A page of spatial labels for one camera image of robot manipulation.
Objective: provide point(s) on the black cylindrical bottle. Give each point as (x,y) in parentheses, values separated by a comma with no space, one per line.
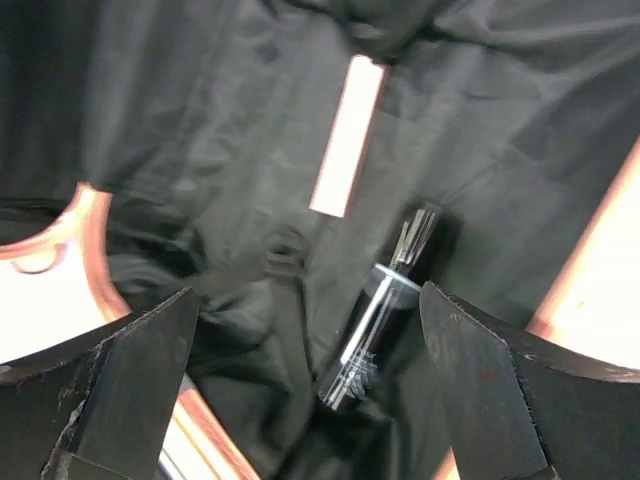
(388,298)

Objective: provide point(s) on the pink ruler strip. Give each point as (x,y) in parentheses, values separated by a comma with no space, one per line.
(345,148)

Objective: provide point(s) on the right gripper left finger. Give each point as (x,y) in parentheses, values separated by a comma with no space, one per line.
(98,406)

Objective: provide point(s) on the pink hard-shell suitcase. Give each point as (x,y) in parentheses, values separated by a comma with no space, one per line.
(152,146)

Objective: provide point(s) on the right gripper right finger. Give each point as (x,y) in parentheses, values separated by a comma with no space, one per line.
(520,407)

